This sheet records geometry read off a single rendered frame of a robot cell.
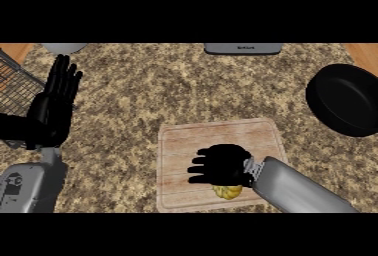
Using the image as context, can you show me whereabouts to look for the wooden cutting board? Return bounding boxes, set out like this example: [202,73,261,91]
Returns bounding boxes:
[155,117,289,213]

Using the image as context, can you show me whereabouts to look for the yellow squash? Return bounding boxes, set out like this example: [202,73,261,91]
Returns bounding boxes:
[211,184,245,201]

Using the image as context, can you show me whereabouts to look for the dark wire dish rack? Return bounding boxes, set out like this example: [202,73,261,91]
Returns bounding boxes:
[0,48,47,150]

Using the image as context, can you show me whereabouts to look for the grey round bowl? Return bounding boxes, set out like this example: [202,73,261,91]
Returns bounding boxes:
[39,43,88,55]

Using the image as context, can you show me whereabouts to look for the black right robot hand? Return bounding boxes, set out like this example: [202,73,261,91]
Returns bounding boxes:
[186,143,255,188]

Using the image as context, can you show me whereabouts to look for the grey flat appliance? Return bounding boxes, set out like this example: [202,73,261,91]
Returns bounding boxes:
[202,43,285,56]

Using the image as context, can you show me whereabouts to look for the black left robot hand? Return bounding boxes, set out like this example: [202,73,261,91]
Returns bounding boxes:
[0,53,84,151]

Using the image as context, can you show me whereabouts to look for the black pot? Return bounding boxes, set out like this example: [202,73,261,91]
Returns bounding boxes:
[304,63,378,138]

